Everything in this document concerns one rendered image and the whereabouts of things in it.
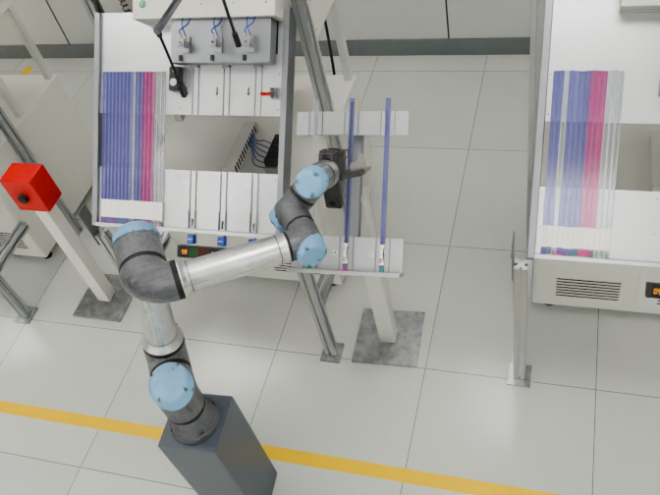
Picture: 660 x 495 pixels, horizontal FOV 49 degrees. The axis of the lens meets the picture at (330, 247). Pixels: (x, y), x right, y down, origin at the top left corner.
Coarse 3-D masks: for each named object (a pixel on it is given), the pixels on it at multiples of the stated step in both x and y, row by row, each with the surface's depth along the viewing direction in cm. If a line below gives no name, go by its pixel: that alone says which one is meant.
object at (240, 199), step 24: (168, 192) 241; (192, 192) 238; (216, 192) 235; (240, 192) 233; (264, 192) 230; (168, 216) 241; (192, 216) 238; (216, 216) 236; (240, 216) 233; (264, 216) 231
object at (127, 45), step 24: (120, 24) 241; (144, 24) 238; (168, 24) 236; (120, 48) 242; (144, 48) 239; (168, 48) 236; (168, 72) 237; (192, 72) 234; (216, 72) 232; (240, 72) 229; (264, 72) 227; (168, 96) 238; (192, 96) 235; (216, 96) 232; (240, 96) 230; (264, 96) 227
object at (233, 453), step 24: (168, 432) 210; (216, 432) 207; (240, 432) 221; (168, 456) 213; (192, 456) 209; (216, 456) 205; (240, 456) 221; (264, 456) 242; (192, 480) 225; (216, 480) 221; (240, 480) 222; (264, 480) 243
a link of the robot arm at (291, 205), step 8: (288, 192) 182; (280, 200) 183; (288, 200) 181; (296, 200) 180; (304, 200) 180; (280, 208) 182; (288, 208) 180; (296, 208) 180; (304, 208) 181; (272, 216) 184; (280, 216) 182; (288, 216) 179; (296, 216) 178; (280, 224) 183
